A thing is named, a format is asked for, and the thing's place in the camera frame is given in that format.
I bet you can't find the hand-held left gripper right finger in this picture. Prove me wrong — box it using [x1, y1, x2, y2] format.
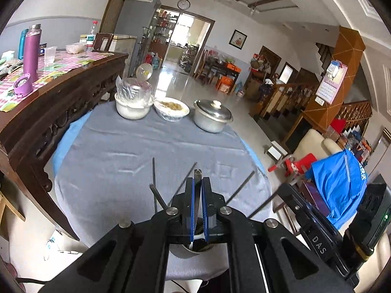
[200, 177, 356, 293]

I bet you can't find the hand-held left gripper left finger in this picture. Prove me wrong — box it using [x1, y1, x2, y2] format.
[40, 177, 196, 293]

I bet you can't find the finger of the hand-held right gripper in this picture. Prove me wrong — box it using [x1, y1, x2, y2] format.
[276, 183, 312, 220]

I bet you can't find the metal chopstick cup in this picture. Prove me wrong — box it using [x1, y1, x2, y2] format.
[169, 220, 216, 255]

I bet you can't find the red plastic toy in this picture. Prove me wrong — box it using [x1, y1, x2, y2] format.
[268, 153, 320, 187]

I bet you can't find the blue jacket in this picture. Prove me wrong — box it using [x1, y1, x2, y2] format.
[304, 149, 369, 231]

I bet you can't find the white step stool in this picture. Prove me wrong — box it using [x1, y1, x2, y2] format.
[266, 140, 288, 161]

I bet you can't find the cream chair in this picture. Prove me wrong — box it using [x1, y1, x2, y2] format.
[282, 128, 344, 171]

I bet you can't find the grey tablecloth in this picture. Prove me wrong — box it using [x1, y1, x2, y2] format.
[53, 99, 274, 281]

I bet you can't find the metal pot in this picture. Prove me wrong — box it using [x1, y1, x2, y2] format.
[193, 105, 231, 134]

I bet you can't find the wooden stair railing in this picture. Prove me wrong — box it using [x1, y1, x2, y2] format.
[249, 82, 318, 119]

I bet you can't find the plastic-wrapped food dish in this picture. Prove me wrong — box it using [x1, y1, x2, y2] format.
[153, 97, 190, 122]

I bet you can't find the white bowl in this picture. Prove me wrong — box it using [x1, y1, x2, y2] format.
[114, 93, 155, 120]

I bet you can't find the orange box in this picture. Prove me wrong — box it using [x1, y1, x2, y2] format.
[215, 76, 234, 94]

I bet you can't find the blue under cloth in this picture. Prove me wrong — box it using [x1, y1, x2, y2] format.
[50, 110, 266, 180]

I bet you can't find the wooden dining table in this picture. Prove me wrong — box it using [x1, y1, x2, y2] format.
[195, 50, 242, 86]

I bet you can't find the orange wooden column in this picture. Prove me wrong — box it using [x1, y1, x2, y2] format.
[301, 26, 366, 142]

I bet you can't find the dark carved wooden sideboard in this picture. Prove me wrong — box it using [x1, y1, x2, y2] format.
[0, 52, 130, 241]

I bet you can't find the white chest freezer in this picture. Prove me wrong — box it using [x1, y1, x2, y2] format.
[80, 33, 138, 68]

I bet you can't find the glass display cabinet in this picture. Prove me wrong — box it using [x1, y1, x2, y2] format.
[150, 8, 179, 64]

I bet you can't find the checkered table cover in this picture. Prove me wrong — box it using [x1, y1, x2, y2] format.
[0, 50, 115, 112]

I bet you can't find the shallow bowl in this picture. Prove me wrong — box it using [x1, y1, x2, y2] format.
[65, 43, 87, 54]

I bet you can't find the clear water bottle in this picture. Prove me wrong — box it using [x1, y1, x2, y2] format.
[86, 21, 99, 52]

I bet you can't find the grey refrigerator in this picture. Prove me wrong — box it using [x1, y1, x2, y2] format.
[114, 0, 161, 78]

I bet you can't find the clear plastic cup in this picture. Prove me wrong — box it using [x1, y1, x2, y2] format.
[44, 46, 58, 65]

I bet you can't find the purple thermos lid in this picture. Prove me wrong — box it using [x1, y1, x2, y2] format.
[14, 74, 33, 98]

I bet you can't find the purple thermos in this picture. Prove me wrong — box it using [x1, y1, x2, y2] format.
[24, 24, 42, 83]

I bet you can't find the teal bottle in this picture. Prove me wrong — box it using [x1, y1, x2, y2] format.
[18, 29, 29, 61]

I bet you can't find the wall calendar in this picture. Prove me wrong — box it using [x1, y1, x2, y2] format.
[315, 60, 348, 104]

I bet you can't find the framed wall picture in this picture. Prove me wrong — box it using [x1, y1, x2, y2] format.
[229, 30, 247, 48]

